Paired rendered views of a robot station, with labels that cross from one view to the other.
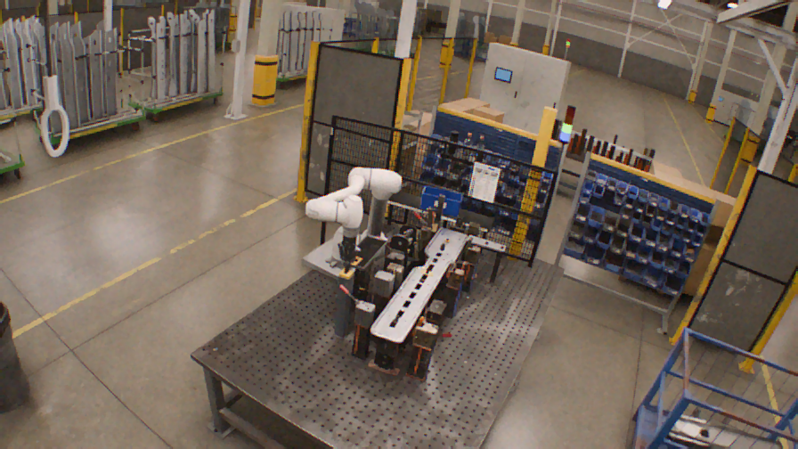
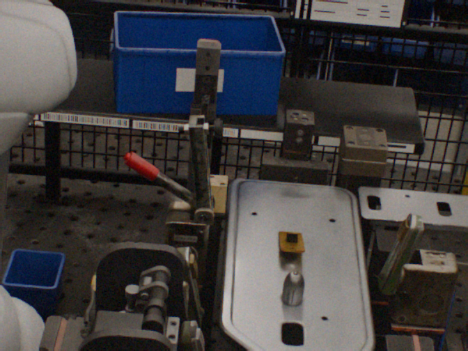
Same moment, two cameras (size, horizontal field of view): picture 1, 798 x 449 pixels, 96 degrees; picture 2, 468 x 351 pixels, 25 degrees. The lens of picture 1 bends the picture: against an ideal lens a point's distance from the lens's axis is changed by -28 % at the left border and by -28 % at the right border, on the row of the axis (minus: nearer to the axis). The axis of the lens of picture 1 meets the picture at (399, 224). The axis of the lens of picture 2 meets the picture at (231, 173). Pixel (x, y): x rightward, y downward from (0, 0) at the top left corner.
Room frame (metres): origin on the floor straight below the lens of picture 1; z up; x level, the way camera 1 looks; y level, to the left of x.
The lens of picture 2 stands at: (1.80, 0.15, 1.97)
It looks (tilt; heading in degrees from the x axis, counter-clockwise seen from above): 32 degrees down; 343
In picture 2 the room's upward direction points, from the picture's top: 6 degrees clockwise
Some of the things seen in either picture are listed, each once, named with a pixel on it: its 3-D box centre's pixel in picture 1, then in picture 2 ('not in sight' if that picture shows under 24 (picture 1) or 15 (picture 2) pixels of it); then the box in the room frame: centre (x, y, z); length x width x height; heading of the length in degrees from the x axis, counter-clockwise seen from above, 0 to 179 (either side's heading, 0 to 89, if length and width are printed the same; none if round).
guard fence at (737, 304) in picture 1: (753, 276); not in sight; (3.30, -3.45, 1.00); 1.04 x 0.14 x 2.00; 66
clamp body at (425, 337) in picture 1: (422, 351); not in sight; (2.00, -0.23, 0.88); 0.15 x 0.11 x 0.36; 74
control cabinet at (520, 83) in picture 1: (524, 88); not in sight; (9.47, -2.02, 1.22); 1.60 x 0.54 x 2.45; 66
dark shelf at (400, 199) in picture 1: (437, 209); (184, 99); (3.53, -0.28, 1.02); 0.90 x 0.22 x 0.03; 74
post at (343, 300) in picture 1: (343, 306); not in sight; (2.24, 0.24, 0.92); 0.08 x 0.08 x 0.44; 74
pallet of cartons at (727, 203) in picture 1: (678, 232); not in sight; (4.79, -3.42, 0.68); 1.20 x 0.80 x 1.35; 68
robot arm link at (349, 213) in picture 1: (350, 210); not in sight; (2.24, 0.25, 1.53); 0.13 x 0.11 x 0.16; 96
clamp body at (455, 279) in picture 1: (451, 292); not in sight; (2.62, -0.40, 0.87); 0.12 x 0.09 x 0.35; 74
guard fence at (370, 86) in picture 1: (349, 134); not in sight; (5.17, 0.69, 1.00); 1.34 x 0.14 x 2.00; 66
